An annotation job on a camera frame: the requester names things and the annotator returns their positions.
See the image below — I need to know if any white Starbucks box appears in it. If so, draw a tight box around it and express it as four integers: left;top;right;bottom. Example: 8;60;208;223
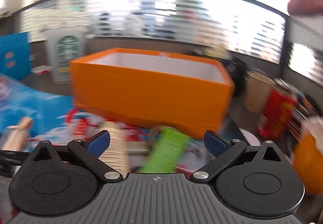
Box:
45;25;85;83

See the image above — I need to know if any beige cosmetic tube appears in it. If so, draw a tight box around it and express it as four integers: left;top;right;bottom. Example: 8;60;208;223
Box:
99;121;130;178

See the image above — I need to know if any silver gold cosmetic tube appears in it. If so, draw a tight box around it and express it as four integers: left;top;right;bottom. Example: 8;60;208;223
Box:
1;116;33;151

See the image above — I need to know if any green cosmetic tube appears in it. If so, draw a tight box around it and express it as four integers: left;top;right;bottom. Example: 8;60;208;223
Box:
137;126;191;174

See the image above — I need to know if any red drink can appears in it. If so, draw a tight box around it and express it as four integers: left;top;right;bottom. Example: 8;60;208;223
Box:
257;79;298;141

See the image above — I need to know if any blue printed plastic bag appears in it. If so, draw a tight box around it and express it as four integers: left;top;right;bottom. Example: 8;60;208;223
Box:
1;75;104;150

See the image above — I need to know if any orange cardboard box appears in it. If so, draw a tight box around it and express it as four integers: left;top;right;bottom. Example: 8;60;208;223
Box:
69;48;234;139

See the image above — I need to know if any blue folder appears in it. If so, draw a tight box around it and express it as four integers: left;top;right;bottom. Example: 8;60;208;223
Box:
0;32;31;81

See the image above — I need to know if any brown paper cup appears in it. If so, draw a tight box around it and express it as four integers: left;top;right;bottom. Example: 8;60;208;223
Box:
244;71;275;114

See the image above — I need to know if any orange round object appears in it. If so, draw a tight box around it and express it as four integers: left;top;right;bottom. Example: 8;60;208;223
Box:
293;133;322;195

